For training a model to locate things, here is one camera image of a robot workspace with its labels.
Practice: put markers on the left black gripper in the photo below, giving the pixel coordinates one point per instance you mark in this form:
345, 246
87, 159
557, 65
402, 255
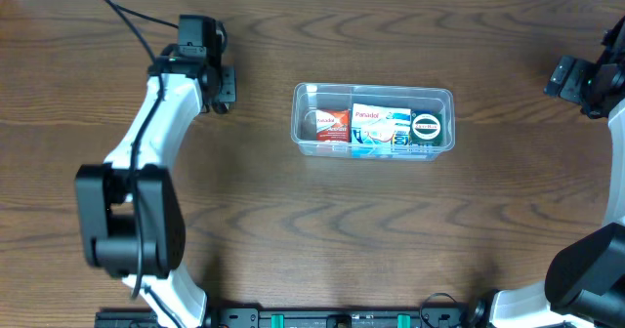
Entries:
228, 87

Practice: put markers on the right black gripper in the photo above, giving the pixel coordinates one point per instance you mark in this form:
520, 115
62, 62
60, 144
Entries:
567, 78

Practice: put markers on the red Panadol box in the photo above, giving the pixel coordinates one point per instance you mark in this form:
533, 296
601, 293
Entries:
332, 125

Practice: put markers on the clear plastic container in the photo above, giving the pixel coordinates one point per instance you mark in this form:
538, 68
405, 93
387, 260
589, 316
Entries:
309, 97

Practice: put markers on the blue fever patch box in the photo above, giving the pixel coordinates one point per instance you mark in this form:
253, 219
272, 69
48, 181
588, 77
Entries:
395, 139

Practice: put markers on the white Panadol box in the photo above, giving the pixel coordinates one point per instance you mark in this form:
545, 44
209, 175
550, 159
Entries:
379, 118

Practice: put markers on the green ointment box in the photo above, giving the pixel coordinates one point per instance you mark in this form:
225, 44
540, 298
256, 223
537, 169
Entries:
425, 128

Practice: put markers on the black bottle white cap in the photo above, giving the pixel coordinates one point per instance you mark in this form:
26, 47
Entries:
220, 107

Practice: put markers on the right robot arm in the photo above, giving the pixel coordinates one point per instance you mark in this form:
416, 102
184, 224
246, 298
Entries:
584, 283

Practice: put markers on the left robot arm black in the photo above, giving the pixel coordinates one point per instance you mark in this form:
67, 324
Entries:
130, 218

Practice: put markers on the black mounting rail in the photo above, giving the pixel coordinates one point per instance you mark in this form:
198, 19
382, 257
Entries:
251, 317

